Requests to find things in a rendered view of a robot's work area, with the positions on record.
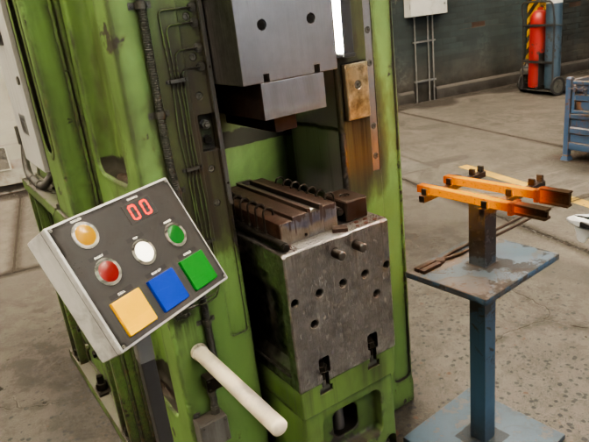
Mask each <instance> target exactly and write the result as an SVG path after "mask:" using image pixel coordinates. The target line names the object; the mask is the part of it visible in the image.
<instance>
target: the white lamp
mask: <svg viewBox="0 0 589 442"><path fill-rule="evenodd" d="M135 252H136V255H137V256H138V257H139V258H140V259H141V260H143V261H149V260H151V259H152V258H153V249H152V247H151V246H150V245H149V244H147V243H146V242H139V243H137V245H136V247H135Z"/></svg>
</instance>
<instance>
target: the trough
mask: <svg viewBox="0 0 589 442"><path fill-rule="evenodd" d="M243 184H245V185H247V186H250V187H253V188H255V189H259V190H262V191H265V192H266V193H269V194H272V195H275V196H278V197H281V198H284V199H286V200H288V201H291V202H294V203H298V204H300V205H303V206H305V207H308V208H313V210H311V211H310V212H313V211H316V210H319V205H320V204H316V203H312V202H310V201H307V200H304V199H301V198H299V197H296V196H291V195H289V194H287V193H284V192H281V191H279V190H276V189H271V188H269V187H267V186H264V185H261V184H258V183H256V182H251V181H248V182H243Z"/></svg>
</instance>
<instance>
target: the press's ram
mask: <svg viewBox="0 0 589 442"><path fill-rule="evenodd" d="M202 9H203V15H204V21H205V26H206V32H207V38H208V43H209V54H210V59H211V66H212V71H213V77H214V83H215V84H219V85H229V86H239V87H247V86H252V85H256V84H261V83H264V82H274V81H278V80H283V79H287V78H292V77H296V76H301V75H310V74H314V73H315V72H323V71H328V70H333V69H337V52H336V42H335V32H334V21H333V10H332V0H202Z"/></svg>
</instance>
